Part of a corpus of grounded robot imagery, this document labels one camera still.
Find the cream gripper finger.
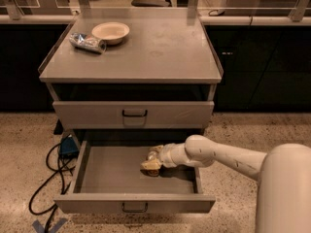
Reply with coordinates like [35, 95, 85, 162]
[149, 145, 163, 156]
[141, 159, 161, 171]

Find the orange soda can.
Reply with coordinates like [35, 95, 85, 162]
[148, 170, 159, 177]

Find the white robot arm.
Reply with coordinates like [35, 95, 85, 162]
[141, 135, 311, 233]

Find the open grey lower drawer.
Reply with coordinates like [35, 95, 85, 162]
[54, 141, 216, 214]

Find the grey drawer cabinet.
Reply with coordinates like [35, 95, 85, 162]
[40, 8, 223, 144]

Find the closed grey upper drawer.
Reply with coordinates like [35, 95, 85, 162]
[53, 101, 214, 129]

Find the crushed blue silver can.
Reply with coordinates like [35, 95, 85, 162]
[69, 33, 107, 54]

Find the blue power box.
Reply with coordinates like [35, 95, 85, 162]
[58, 136, 79, 158]

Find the white bowl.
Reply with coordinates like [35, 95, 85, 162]
[91, 22, 130, 45]

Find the black office chair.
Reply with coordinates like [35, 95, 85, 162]
[131, 0, 171, 7]

